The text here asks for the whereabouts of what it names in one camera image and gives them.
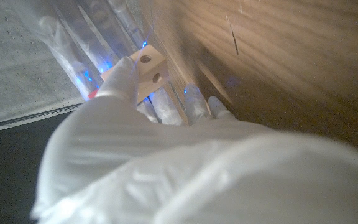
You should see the black backdrop stand pole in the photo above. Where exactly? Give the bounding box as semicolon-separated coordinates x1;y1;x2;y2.
0;102;84;132

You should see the wooden block with holes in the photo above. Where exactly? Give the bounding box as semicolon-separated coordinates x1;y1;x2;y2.
101;44;170;103

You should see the black backdrop curtain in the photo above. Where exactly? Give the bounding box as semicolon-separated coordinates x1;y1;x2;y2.
0;110;74;224

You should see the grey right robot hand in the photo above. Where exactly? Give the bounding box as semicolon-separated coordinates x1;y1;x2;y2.
26;0;150;101

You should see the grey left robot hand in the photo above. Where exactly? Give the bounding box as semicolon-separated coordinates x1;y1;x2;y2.
31;55;358;224

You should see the red screw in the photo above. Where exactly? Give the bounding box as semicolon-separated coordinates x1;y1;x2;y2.
87;88;101;100

